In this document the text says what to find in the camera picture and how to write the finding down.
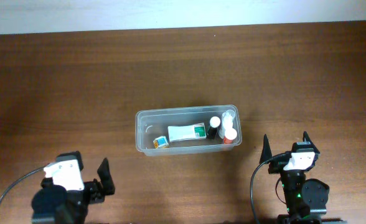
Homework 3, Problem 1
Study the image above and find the orange bottle white cap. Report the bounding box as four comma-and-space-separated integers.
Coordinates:
223, 128, 238, 144

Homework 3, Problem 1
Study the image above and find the white spray bottle clear cap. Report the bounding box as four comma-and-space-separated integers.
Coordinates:
218, 110, 236, 139

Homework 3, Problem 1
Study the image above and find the dark bottle white cap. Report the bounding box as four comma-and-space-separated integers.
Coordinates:
207, 116, 221, 139

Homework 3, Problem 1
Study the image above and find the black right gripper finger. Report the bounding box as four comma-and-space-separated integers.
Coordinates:
303, 131, 320, 154
259, 134, 273, 164

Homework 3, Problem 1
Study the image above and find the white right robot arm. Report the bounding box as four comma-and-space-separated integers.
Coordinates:
260, 132, 329, 223

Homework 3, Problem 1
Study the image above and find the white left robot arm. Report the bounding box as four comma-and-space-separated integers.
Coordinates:
31, 151, 115, 224

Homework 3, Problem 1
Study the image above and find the white green panadol box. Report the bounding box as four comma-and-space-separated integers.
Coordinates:
167, 123, 207, 142

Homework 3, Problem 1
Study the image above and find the clear plastic container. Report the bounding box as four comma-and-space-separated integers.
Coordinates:
135, 105, 242, 156

